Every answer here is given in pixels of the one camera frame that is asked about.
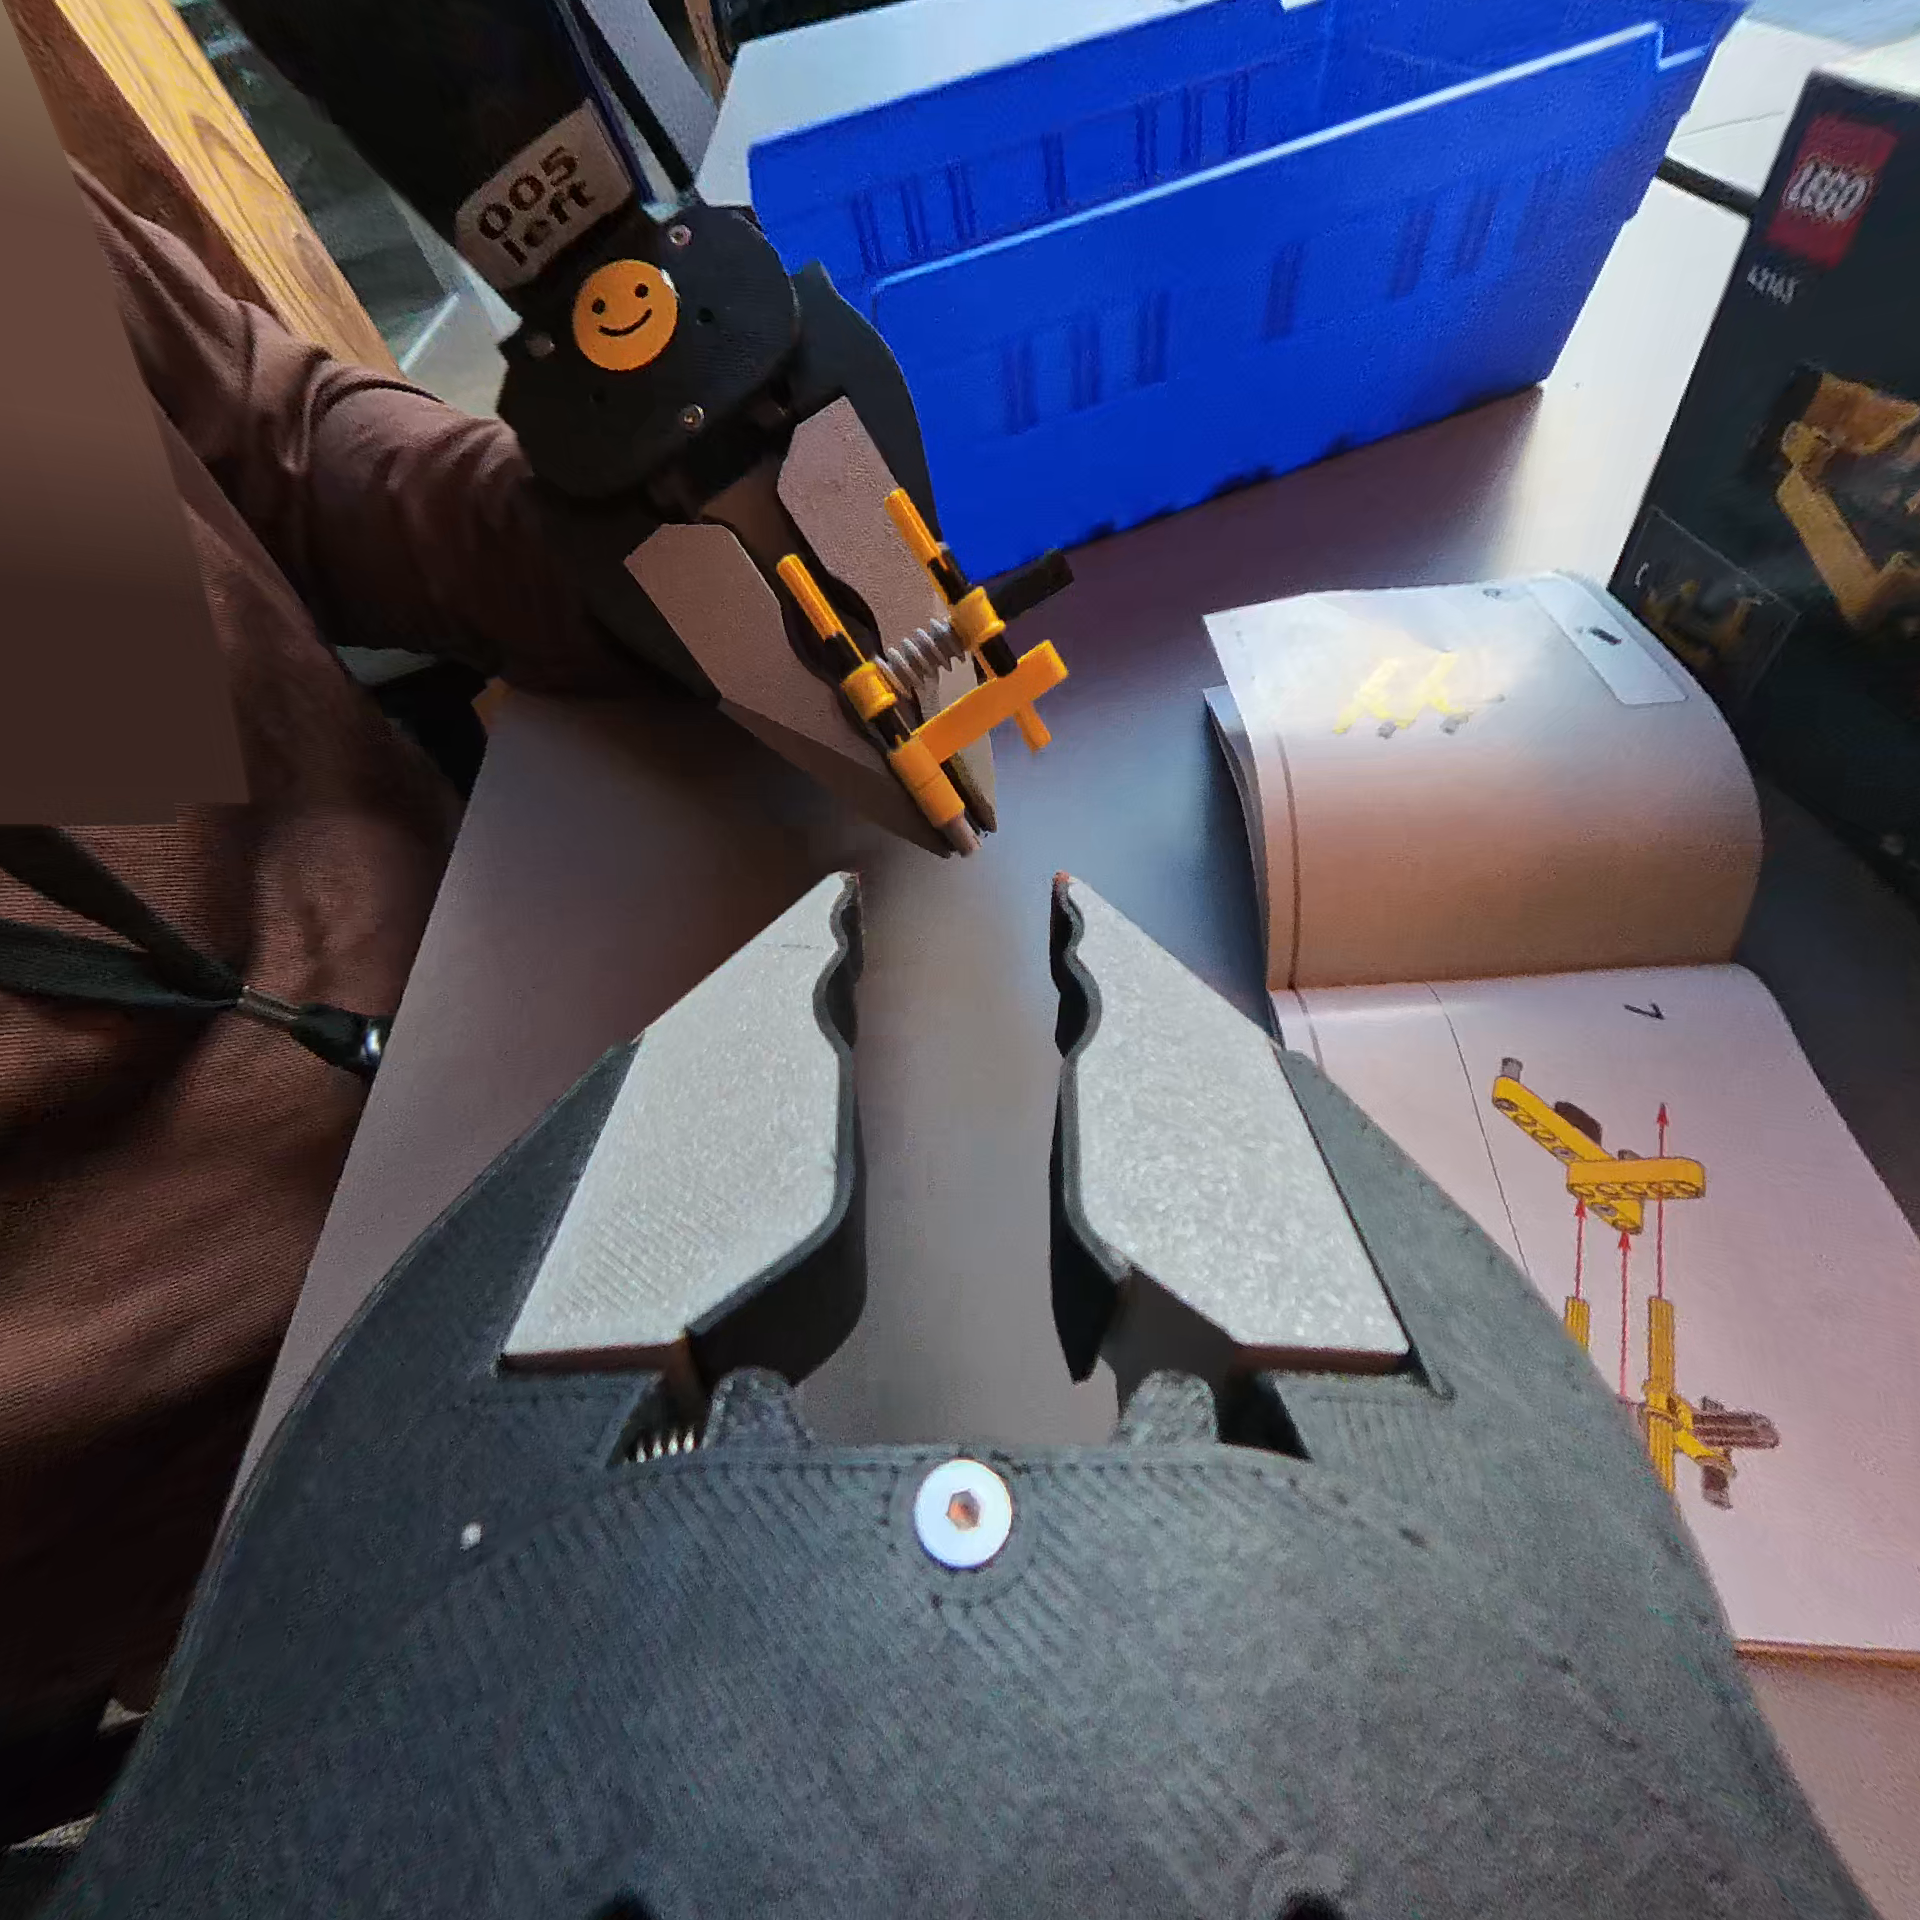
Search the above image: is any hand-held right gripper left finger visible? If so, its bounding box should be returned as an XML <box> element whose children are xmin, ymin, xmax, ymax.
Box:
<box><xmin>501</xmin><ymin>873</ymin><xmax>872</xmax><ymax>1410</ymax></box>

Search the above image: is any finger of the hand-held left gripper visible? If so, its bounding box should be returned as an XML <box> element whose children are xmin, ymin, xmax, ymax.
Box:
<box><xmin>620</xmin><ymin>513</ymin><xmax>970</xmax><ymax>862</ymax></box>
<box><xmin>774</xmin><ymin>399</ymin><xmax>1003</xmax><ymax>838</ymax></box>

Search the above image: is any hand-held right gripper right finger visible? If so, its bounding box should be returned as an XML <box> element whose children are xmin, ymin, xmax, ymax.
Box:
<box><xmin>1048</xmin><ymin>873</ymin><xmax>1421</xmax><ymax>1422</ymax></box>

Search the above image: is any yellow lego assembly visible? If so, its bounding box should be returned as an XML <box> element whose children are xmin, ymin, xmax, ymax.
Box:
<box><xmin>771</xmin><ymin>488</ymin><xmax>1079</xmax><ymax>856</ymax></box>

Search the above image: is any person's left forearm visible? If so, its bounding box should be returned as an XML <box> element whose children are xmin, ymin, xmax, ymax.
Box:
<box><xmin>76</xmin><ymin>166</ymin><xmax>648</xmax><ymax>709</ymax></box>

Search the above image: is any lego instruction booklet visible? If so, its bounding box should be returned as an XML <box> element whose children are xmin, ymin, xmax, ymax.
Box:
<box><xmin>1198</xmin><ymin>571</ymin><xmax>1920</xmax><ymax>1670</ymax></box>

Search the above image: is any black lego set box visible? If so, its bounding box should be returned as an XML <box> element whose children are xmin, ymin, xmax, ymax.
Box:
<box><xmin>1606</xmin><ymin>69</ymin><xmax>1920</xmax><ymax>901</ymax></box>

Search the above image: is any blue plastic bin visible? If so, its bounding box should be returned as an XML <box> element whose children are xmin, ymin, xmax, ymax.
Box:
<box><xmin>745</xmin><ymin>0</ymin><xmax>1750</xmax><ymax>577</ymax></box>

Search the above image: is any black lanyard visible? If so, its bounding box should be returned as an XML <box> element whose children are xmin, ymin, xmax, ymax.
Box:
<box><xmin>0</xmin><ymin>827</ymin><xmax>395</xmax><ymax>1081</ymax></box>

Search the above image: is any wooden post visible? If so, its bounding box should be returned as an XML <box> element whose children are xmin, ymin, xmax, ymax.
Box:
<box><xmin>46</xmin><ymin>0</ymin><xmax>404</xmax><ymax>375</ymax></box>

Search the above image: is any black cable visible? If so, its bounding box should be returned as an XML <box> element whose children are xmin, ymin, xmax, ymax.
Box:
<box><xmin>1656</xmin><ymin>155</ymin><xmax>1766</xmax><ymax>222</ymax></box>

